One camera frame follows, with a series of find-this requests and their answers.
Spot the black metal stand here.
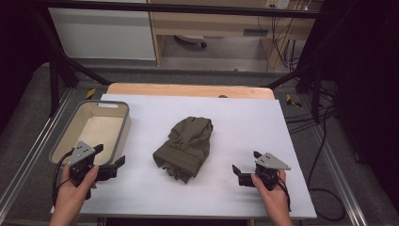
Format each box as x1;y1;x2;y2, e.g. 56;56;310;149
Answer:
30;8;111;118
265;60;326;124

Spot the person's right hand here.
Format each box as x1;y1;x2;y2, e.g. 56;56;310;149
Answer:
250;169;292;218

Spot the white cabinet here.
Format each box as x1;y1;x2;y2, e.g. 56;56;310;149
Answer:
48;0;157;61

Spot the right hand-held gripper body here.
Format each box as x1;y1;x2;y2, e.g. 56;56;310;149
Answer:
254;152;292;192

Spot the wooden table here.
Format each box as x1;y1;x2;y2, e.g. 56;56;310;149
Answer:
106;82;277;101

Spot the bundle of hanging cables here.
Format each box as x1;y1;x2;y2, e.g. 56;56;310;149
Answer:
270;15;303;73

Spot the office chair base with caster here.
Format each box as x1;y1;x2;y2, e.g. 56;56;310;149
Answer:
173;34;209;50

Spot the olive green garment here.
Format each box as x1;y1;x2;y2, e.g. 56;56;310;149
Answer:
152;116;215;185

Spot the beige storage bin grey rim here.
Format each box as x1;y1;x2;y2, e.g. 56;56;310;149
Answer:
48;99;132;168

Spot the hand-held gripper black cable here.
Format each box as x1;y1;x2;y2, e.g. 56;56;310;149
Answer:
277;174;293;212
51;149;75;207

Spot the black metal frame crossbar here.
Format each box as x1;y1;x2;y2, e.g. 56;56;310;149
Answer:
31;0;322;20

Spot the white power strip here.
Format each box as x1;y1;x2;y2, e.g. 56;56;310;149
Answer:
264;0;292;10

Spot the black curtain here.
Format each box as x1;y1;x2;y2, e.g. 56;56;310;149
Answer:
0;0;58;133
299;0;399;205

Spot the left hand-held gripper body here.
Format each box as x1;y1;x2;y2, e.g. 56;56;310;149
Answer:
68;140;99;201

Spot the person's left hand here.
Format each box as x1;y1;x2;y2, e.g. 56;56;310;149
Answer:
52;165;100;216

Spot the left hand-held gripper black cable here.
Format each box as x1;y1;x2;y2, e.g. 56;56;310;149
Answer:
51;149;75;207

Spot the black floor cable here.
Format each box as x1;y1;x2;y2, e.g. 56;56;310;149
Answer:
283;105;346;222

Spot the light wooden desk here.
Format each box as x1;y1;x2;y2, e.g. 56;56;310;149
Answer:
147;0;325;70

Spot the aluminium floor rail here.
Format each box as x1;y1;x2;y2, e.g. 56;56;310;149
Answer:
309;121;369;226
0;89;75;215

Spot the right hand-held gripper black cable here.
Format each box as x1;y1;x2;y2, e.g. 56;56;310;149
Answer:
277;174;293;212

